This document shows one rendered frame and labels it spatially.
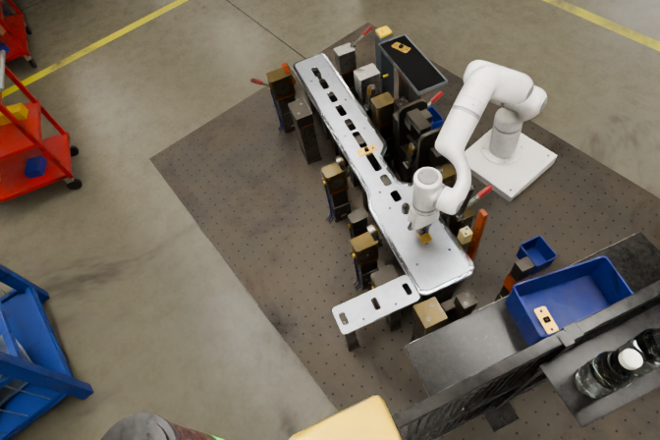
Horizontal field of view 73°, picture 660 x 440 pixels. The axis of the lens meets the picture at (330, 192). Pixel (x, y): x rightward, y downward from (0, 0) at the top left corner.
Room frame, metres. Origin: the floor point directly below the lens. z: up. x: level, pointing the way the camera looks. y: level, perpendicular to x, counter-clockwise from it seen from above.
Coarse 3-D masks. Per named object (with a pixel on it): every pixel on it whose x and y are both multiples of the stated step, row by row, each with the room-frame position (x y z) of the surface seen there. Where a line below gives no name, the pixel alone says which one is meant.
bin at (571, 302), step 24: (576, 264) 0.46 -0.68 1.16; (600, 264) 0.46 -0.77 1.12; (528, 288) 0.45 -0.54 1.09; (552, 288) 0.45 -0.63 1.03; (576, 288) 0.43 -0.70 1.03; (600, 288) 0.42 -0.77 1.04; (624, 288) 0.37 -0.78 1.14; (528, 312) 0.39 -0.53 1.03; (552, 312) 0.37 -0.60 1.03; (576, 312) 0.36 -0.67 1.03; (528, 336) 0.31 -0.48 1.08
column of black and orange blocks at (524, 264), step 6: (522, 258) 0.50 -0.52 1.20; (528, 258) 0.50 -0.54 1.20; (516, 264) 0.49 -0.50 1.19; (522, 264) 0.48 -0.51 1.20; (528, 264) 0.48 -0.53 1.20; (516, 270) 0.48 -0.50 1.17; (522, 270) 0.47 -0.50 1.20; (528, 270) 0.47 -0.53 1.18; (510, 276) 0.49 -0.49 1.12; (516, 276) 0.47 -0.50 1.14; (522, 276) 0.47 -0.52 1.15; (504, 282) 0.50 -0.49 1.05; (510, 282) 0.48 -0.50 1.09; (516, 282) 0.46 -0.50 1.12; (504, 288) 0.49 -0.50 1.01; (510, 288) 0.47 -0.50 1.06; (498, 294) 0.50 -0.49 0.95; (504, 294) 0.48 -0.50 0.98; (498, 300) 0.49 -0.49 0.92
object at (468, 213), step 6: (468, 210) 0.78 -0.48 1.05; (450, 216) 0.80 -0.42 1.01; (456, 216) 0.77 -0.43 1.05; (468, 216) 0.76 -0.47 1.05; (450, 222) 0.79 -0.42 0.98; (456, 222) 0.76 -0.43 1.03; (462, 222) 0.75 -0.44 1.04; (468, 222) 0.76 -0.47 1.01; (450, 228) 0.78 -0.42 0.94; (456, 228) 0.75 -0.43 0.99; (462, 228) 0.75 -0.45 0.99; (456, 234) 0.75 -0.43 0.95
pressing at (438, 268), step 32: (320, 64) 1.81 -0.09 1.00; (320, 96) 1.58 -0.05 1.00; (352, 96) 1.53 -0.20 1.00; (352, 160) 1.16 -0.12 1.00; (384, 160) 1.12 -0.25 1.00; (384, 192) 0.97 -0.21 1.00; (384, 224) 0.83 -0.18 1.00; (416, 256) 0.67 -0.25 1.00; (448, 256) 0.65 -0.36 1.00; (416, 288) 0.56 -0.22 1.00
